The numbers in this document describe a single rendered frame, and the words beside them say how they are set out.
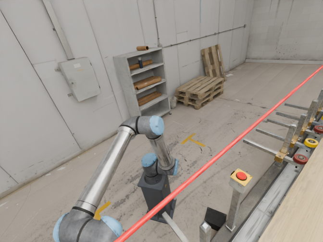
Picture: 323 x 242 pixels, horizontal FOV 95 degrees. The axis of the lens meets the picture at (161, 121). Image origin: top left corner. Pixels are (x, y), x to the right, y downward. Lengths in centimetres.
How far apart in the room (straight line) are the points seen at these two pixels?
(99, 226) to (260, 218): 112
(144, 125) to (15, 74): 227
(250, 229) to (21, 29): 320
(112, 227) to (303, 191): 111
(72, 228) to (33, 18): 263
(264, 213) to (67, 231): 125
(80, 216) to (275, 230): 94
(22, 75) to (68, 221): 240
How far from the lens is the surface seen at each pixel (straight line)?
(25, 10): 290
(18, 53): 285
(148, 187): 156
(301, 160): 152
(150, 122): 86
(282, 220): 116
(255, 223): 142
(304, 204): 127
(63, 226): 71
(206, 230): 78
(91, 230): 65
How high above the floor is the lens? 186
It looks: 32 degrees down
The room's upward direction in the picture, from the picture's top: 10 degrees counter-clockwise
